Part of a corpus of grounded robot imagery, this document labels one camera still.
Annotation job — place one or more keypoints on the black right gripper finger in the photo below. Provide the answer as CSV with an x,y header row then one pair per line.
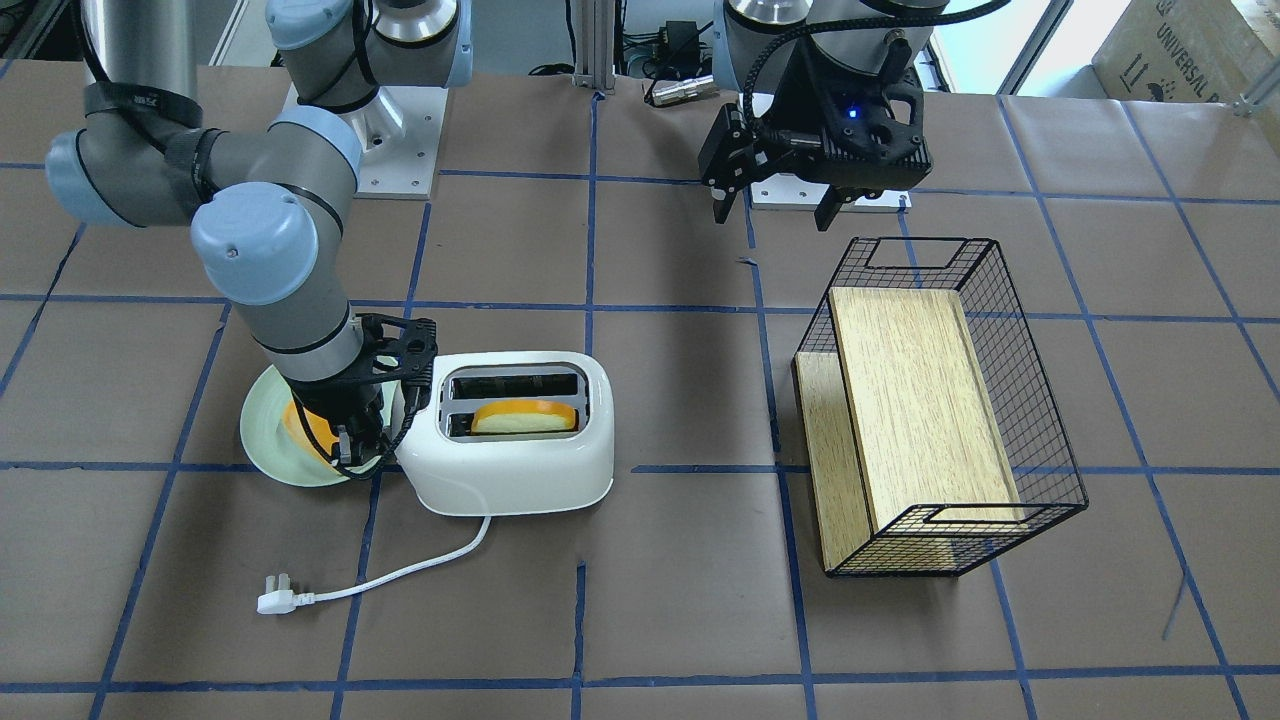
x,y
365,448
344,454

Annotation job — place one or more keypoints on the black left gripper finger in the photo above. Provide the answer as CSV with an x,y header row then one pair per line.
x,y
723,199
833,201

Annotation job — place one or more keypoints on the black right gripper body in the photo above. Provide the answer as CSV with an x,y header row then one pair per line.
x,y
334,401

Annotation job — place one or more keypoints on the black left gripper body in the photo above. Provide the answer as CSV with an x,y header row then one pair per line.
x,y
800,104

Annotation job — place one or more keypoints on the white two-slot toaster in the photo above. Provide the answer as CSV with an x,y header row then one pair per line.
x,y
457,474

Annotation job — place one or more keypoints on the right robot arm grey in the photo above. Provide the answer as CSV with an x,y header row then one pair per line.
x,y
266,211

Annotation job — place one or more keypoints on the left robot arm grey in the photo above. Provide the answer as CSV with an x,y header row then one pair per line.
x,y
750,38

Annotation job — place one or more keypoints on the bread slice in toaster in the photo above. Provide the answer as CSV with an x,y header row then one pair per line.
x,y
523,416

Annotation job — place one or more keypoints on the triangular golden bread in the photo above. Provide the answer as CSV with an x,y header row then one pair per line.
x,y
309,431

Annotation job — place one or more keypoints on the light green round plate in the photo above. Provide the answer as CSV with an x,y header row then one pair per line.
x,y
275,441

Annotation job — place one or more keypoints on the silver cylindrical connector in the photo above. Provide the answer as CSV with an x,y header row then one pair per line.
x,y
685,90

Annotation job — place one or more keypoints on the black power adapter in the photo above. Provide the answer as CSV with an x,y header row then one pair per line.
x,y
679,44

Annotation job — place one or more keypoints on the wooden basket lid board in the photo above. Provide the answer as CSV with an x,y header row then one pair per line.
x,y
909,471

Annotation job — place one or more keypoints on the cardboard box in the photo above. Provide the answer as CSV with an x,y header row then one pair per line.
x,y
1187,51

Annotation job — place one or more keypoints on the aluminium frame post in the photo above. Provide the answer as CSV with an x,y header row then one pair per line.
x,y
594,40

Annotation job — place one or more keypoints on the black wire basket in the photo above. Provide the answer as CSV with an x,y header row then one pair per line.
x,y
1030,424

